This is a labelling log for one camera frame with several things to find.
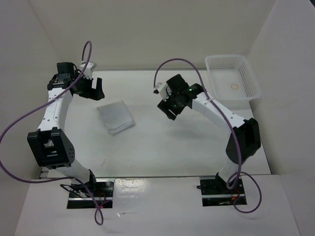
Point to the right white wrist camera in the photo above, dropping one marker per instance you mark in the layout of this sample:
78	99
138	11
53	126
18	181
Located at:
161	89

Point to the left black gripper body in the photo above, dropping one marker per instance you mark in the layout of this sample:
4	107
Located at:
84	86

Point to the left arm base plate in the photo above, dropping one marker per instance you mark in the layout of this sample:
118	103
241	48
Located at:
79	198

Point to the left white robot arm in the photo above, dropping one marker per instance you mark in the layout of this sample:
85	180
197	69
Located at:
50	145

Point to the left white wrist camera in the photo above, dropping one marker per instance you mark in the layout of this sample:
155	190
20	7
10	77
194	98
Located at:
88	72

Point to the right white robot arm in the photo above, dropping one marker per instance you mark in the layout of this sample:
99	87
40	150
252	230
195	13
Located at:
243	134

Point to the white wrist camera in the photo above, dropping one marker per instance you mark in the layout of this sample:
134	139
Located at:
88	72
161	89

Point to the white perforated plastic basket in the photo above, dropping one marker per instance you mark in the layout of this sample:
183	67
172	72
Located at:
225	70

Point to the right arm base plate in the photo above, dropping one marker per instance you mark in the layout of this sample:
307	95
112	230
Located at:
215	194

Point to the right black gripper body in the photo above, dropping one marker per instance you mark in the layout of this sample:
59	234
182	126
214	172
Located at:
173	103

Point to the white fabric skirt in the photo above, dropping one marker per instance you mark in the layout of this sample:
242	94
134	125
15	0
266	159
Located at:
116	117

